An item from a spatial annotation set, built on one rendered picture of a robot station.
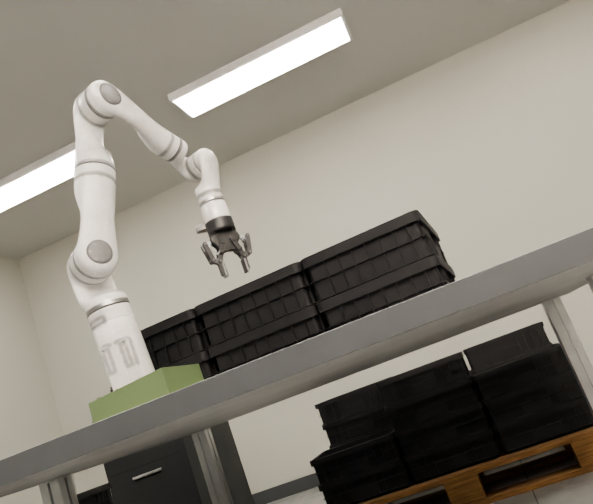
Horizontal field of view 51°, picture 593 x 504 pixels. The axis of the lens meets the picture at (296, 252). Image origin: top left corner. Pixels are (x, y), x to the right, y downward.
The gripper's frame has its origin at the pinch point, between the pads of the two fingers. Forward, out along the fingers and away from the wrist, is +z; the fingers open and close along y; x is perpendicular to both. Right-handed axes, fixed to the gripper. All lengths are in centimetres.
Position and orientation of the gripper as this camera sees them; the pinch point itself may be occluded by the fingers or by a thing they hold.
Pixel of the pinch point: (235, 269)
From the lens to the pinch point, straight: 163.9
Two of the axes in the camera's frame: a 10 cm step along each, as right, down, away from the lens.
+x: -3.8, 3.5, 8.5
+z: 3.4, 9.1, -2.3
